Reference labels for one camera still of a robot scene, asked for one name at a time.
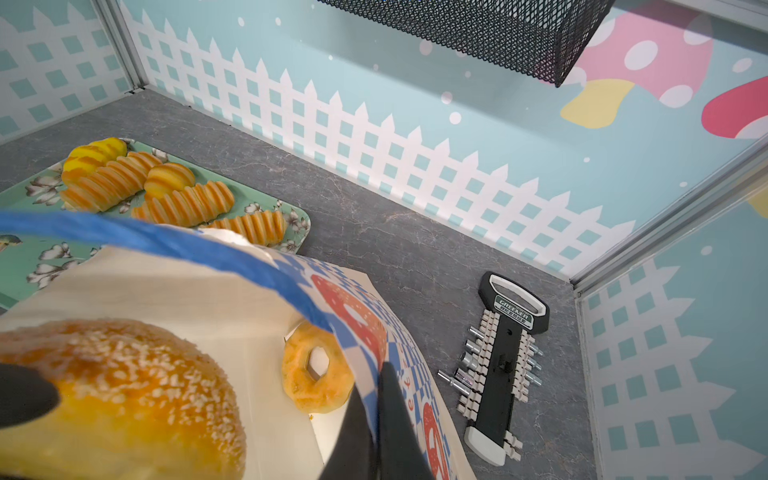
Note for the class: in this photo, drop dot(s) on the black metal tongs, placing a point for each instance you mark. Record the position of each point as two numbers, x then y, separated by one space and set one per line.
25 395

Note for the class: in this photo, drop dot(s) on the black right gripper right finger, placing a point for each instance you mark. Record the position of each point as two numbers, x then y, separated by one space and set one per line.
399 454

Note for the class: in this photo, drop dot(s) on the black socket set holder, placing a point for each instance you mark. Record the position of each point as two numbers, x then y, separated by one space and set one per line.
499 365

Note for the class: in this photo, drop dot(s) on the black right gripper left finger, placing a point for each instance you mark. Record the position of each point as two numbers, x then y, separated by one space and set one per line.
354 456

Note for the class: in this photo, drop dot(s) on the glazed fake donut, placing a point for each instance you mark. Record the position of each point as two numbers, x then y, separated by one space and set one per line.
315 374

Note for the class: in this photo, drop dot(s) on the sesame fake bun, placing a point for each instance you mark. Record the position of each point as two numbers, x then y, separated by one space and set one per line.
136 402

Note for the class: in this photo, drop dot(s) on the yellow fake bread roll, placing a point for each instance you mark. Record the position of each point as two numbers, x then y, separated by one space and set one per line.
86 159

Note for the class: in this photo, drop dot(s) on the orange fake croissant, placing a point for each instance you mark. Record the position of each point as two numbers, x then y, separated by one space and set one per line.
111 184

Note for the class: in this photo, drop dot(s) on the black mesh wall basket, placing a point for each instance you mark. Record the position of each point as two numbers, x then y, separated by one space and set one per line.
541 39

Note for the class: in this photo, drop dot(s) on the yellow fake bread loaf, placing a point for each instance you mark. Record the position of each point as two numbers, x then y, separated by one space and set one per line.
189 207

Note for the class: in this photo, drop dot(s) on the pale yellow twisted bread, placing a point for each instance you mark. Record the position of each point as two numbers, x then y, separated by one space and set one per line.
266 228

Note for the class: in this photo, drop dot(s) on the checkered paper croissant bag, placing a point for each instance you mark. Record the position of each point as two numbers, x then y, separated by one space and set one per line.
239 303

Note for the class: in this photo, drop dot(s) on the small striped round bun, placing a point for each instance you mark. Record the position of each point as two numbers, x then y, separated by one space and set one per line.
167 178

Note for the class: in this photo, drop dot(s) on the chrome socket long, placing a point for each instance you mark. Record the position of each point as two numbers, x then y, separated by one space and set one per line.
456 384

